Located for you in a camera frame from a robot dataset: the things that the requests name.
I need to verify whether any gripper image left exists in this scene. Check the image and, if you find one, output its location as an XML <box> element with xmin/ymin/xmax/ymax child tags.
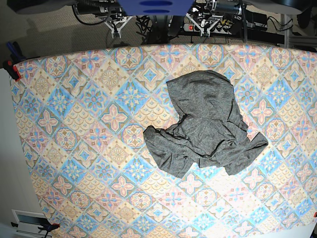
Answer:
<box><xmin>105</xmin><ymin>16</ymin><xmax>133</xmax><ymax>38</ymax></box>

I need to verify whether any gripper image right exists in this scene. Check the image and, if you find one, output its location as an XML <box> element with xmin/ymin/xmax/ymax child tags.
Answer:
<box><xmin>185</xmin><ymin>13</ymin><xmax>220</xmax><ymax>37</ymax></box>

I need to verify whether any grey t-shirt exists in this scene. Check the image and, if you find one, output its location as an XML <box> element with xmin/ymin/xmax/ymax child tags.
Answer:
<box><xmin>143</xmin><ymin>70</ymin><xmax>268</xmax><ymax>178</ymax></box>

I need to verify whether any white power strip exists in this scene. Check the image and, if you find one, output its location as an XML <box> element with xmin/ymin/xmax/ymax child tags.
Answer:
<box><xmin>183</xmin><ymin>22</ymin><xmax>232</xmax><ymax>34</ymax></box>

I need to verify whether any patterned tile tablecloth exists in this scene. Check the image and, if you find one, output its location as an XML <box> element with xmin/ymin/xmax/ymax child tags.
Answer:
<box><xmin>10</xmin><ymin>44</ymin><xmax>317</xmax><ymax>238</ymax></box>

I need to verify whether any red black clamp left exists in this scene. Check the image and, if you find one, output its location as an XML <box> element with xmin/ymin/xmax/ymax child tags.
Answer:
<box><xmin>2</xmin><ymin>60</ymin><xmax>21</xmax><ymax>82</ymax></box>

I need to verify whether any black clamp bottom left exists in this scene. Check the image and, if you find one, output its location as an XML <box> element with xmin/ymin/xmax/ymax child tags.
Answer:
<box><xmin>11</xmin><ymin>222</ymin><xmax>60</xmax><ymax>237</ymax></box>

